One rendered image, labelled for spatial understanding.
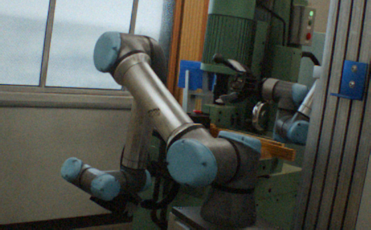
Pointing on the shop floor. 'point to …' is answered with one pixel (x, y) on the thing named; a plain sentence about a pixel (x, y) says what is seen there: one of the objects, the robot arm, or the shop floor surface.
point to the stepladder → (188, 80)
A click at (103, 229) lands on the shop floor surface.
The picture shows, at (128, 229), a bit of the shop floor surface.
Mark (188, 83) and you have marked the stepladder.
